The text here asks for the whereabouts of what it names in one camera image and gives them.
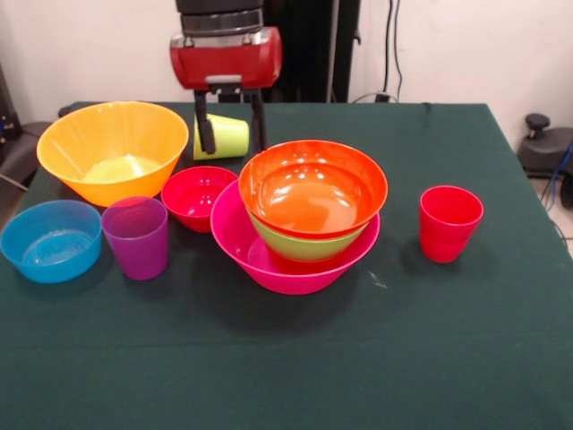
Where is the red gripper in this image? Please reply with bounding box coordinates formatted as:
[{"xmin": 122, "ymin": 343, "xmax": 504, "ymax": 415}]
[{"xmin": 168, "ymin": 26, "xmax": 283, "ymax": 155}]

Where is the green cup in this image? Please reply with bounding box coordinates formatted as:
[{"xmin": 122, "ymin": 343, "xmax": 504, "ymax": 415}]
[{"xmin": 192, "ymin": 113, "xmax": 250, "ymax": 161}]

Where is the wide red-orange bowl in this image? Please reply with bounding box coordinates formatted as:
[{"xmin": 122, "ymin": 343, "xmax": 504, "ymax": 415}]
[{"xmin": 237, "ymin": 139, "xmax": 389, "ymax": 240}]

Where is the large orange bowl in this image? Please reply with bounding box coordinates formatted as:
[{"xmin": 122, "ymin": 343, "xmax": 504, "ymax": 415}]
[{"xmin": 36, "ymin": 100, "xmax": 190, "ymax": 209}]

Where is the green bowl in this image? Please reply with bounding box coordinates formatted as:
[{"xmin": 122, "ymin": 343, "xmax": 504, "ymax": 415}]
[{"xmin": 247, "ymin": 212, "xmax": 371, "ymax": 263}]

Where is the purple cup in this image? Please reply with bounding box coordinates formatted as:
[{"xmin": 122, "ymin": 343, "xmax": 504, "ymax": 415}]
[{"xmin": 100, "ymin": 195, "xmax": 169, "ymax": 282}]

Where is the blue bowl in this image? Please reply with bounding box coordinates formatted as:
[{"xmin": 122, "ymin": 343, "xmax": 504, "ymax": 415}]
[{"xmin": 0, "ymin": 199, "xmax": 103, "ymax": 285}]

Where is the small crimson bowl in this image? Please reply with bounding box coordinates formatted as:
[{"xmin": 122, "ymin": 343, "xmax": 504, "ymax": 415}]
[{"xmin": 160, "ymin": 165, "xmax": 239, "ymax": 234}]

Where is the large pink bowl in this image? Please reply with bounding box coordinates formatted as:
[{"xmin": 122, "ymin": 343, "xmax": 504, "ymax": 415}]
[{"xmin": 210, "ymin": 178, "xmax": 381, "ymax": 296}]

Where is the black computer case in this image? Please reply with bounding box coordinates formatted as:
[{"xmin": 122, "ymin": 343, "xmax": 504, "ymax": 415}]
[{"xmin": 0, "ymin": 62, "xmax": 22, "ymax": 144}]

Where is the crimson cup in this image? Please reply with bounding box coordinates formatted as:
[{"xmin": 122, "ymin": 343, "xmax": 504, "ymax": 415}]
[{"xmin": 419, "ymin": 185, "xmax": 484, "ymax": 264}]

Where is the dark green tablecloth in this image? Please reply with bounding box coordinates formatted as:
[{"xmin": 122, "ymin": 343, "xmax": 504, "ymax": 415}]
[{"xmin": 0, "ymin": 101, "xmax": 573, "ymax": 430}]

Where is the black hanging cable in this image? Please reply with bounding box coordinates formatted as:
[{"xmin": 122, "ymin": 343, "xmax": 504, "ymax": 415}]
[{"xmin": 382, "ymin": 0, "xmax": 404, "ymax": 102}]

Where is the black pedestal leg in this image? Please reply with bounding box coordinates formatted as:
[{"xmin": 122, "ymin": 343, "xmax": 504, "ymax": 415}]
[{"xmin": 517, "ymin": 112, "xmax": 573, "ymax": 180}]

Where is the blue floor cable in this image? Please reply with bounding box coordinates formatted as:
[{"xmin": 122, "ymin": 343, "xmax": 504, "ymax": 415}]
[{"xmin": 541, "ymin": 142, "xmax": 573, "ymax": 211}]

